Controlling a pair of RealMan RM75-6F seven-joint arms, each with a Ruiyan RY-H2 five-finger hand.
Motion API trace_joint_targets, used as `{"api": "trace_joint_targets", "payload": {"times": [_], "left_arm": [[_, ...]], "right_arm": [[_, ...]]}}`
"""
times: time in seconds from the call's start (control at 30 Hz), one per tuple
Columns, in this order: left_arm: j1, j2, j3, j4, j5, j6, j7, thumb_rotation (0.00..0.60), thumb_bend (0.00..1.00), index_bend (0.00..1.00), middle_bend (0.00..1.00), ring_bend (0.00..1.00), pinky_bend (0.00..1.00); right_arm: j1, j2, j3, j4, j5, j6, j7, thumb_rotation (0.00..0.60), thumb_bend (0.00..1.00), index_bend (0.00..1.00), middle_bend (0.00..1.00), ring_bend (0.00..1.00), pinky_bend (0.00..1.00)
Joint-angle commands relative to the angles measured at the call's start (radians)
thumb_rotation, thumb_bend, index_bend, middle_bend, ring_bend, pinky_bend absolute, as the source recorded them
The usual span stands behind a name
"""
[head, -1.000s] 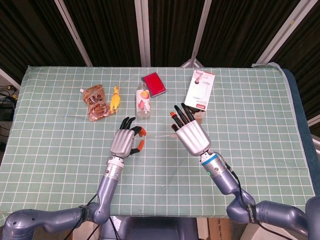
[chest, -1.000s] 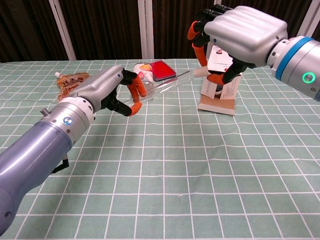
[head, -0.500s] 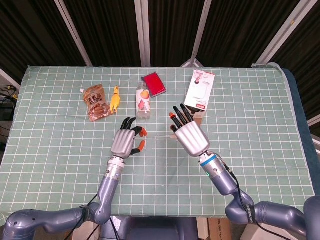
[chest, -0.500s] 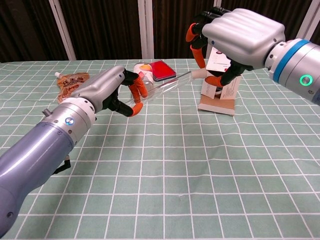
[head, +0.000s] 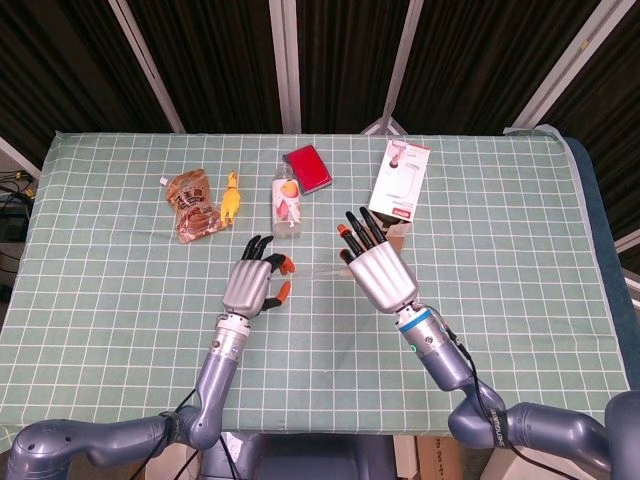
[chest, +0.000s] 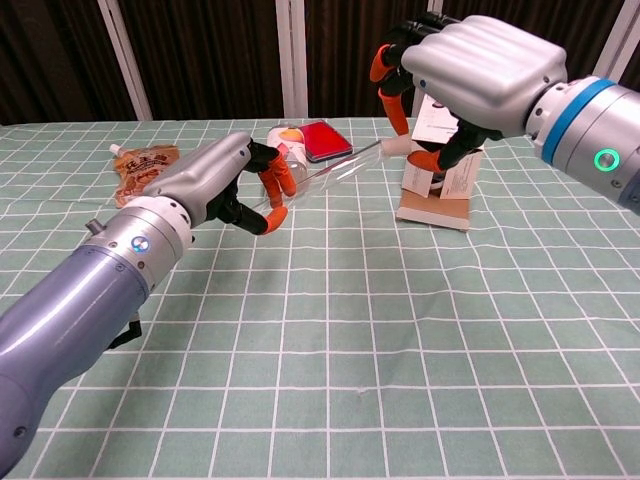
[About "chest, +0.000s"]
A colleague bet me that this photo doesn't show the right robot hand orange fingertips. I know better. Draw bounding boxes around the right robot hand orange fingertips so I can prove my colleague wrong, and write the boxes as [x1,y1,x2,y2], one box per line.
[369,14,569,174]

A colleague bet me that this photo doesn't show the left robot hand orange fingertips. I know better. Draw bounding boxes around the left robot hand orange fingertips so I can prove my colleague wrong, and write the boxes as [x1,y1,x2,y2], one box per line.
[127,132,297,236]

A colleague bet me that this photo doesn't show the small white tube cap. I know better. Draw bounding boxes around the small white tube cap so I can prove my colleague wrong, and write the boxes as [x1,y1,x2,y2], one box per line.
[380,137,414,159]

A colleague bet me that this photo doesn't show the clear glass test tube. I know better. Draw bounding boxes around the clear glass test tube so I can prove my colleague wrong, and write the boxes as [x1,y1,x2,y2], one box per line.
[244,141,389,211]

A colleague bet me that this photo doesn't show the brown snack pouch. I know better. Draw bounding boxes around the brown snack pouch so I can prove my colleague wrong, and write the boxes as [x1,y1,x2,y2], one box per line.
[108,143,181,210]

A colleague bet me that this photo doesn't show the clear bottle peach label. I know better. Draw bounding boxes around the clear bottle peach label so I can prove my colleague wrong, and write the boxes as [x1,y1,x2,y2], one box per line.
[266,124,310,187]

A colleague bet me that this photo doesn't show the red stamp pad case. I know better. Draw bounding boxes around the red stamp pad case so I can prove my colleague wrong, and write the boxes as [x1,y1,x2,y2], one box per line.
[298,119,354,164]

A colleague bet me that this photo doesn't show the white cardboard product box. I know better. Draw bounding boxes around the white cardboard product box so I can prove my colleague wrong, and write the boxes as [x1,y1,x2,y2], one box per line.
[395,92,485,232]

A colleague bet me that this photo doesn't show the green checked tablecloth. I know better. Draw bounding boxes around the green checked tablecloth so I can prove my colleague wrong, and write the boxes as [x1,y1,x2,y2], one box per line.
[0,115,640,480]

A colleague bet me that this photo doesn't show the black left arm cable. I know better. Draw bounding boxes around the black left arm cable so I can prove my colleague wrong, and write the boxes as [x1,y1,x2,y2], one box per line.
[107,312,144,351]

